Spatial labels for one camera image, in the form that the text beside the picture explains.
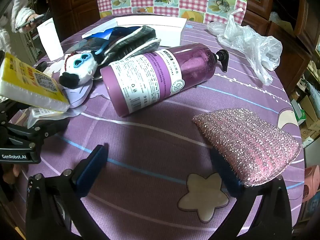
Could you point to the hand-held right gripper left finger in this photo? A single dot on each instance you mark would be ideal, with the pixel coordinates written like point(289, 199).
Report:
point(91, 172)

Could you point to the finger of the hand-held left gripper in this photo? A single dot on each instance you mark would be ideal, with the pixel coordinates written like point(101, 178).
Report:
point(30, 131)

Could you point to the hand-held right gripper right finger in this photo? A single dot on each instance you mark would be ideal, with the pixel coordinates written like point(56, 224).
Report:
point(226, 177)

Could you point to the clear plastic packet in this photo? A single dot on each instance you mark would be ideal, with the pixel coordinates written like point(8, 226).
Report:
point(47, 115)

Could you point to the pink glitter scouring pad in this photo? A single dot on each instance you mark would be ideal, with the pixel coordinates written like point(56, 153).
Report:
point(250, 145)

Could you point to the yellow sponge pack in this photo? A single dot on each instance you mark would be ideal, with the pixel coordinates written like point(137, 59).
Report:
point(30, 80)

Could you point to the dark blue card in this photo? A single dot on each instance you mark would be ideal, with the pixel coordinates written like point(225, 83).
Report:
point(85, 46)

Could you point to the plaid cloth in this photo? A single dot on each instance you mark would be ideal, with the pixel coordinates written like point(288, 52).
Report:
point(132, 42)

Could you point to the white cardboard box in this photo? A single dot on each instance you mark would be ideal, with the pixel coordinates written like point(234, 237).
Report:
point(160, 28)

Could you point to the person's left hand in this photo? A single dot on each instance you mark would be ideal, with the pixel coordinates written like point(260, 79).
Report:
point(13, 173)

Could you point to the purple printed tablecloth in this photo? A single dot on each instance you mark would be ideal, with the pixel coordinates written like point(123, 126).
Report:
point(155, 140)

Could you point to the white panda plush toy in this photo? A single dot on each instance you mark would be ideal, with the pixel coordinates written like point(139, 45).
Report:
point(80, 66)

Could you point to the pink plastic stool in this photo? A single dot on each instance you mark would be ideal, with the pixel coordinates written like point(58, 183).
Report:
point(311, 182)

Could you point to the pile of cardboard boxes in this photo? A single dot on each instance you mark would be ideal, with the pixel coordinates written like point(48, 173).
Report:
point(306, 115)

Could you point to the black smartphone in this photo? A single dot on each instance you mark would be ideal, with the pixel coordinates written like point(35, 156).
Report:
point(35, 20)

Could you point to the purple shampoo pump bottle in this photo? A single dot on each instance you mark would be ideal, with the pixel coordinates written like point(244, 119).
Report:
point(155, 77)

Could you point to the blue packet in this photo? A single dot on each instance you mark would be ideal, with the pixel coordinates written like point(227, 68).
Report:
point(106, 33)

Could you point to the dark wooden cabinet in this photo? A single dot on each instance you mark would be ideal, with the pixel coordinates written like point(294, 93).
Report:
point(282, 25)
point(72, 5)

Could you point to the clear plastic bag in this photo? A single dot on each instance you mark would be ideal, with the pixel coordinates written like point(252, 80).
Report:
point(252, 45)

